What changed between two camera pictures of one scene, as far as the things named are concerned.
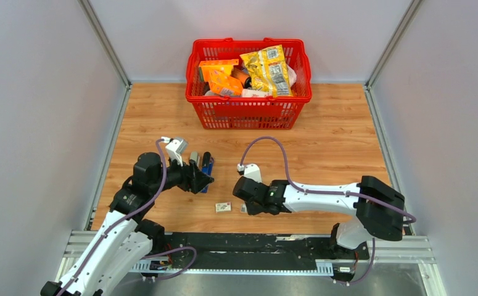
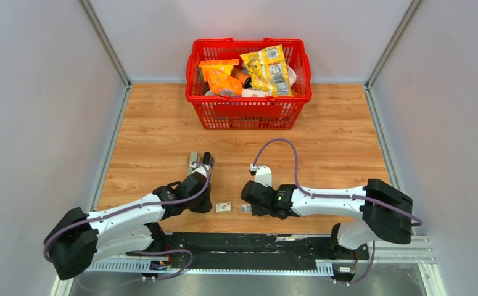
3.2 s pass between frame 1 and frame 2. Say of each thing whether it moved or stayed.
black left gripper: moved
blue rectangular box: stayed
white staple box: stayed
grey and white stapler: stayed
